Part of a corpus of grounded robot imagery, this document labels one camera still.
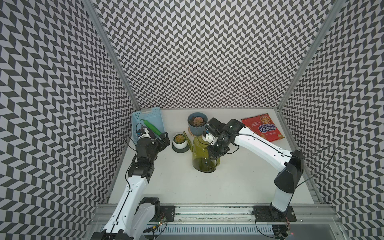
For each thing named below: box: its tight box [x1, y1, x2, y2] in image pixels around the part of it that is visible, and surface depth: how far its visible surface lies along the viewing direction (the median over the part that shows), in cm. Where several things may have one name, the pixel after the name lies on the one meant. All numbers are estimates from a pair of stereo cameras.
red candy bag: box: [241, 113, 285, 142], surface depth 104 cm
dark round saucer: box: [172, 142, 190, 153], surface depth 96 cm
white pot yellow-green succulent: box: [172, 133, 188, 150], surface depth 95 cm
